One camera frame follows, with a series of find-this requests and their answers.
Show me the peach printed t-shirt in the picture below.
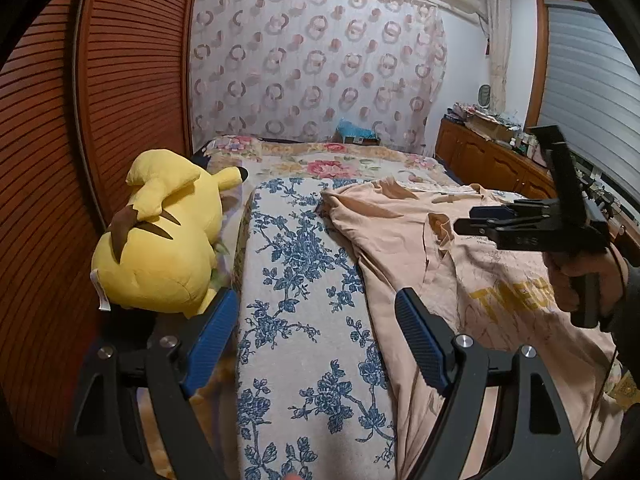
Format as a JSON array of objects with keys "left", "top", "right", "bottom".
[{"left": 323, "top": 178, "right": 623, "bottom": 478}]

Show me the person's right hand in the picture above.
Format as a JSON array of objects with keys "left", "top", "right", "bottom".
[{"left": 542, "top": 247, "right": 629, "bottom": 318}]

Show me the brown wooden sideboard cabinet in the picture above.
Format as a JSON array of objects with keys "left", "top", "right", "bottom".
[{"left": 433, "top": 116, "right": 640, "bottom": 252}]

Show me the yellow Pikachu plush toy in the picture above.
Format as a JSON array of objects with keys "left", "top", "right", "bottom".
[{"left": 90, "top": 148, "right": 248, "bottom": 318}]

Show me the grey window roller blind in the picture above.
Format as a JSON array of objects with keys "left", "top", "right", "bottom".
[{"left": 538, "top": 0, "right": 639, "bottom": 200}]

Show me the blue floral white blanket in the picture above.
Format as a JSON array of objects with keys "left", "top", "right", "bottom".
[{"left": 236, "top": 177, "right": 396, "bottom": 479}]

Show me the small round desk fan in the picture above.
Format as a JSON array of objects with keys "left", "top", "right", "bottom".
[{"left": 477, "top": 84, "right": 491, "bottom": 108}]

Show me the teal item on box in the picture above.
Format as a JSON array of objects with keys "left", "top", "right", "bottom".
[{"left": 336, "top": 119, "right": 380, "bottom": 145}]

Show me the beige lace side curtain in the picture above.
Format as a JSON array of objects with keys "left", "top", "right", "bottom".
[{"left": 486, "top": 0, "right": 512, "bottom": 114}]

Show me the pink floral bed quilt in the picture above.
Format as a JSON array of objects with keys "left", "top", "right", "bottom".
[{"left": 192, "top": 136, "right": 627, "bottom": 479}]

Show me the brown louvered wooden wardrobe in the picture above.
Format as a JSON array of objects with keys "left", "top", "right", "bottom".
[{"left": 1, "top": 0, "right": 194, "bottom": 454}]

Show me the pink circle patterned curtain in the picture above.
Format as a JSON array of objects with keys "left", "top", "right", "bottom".
[{"left": 190, "top": 0, "right": 447, "bottom": 153}]

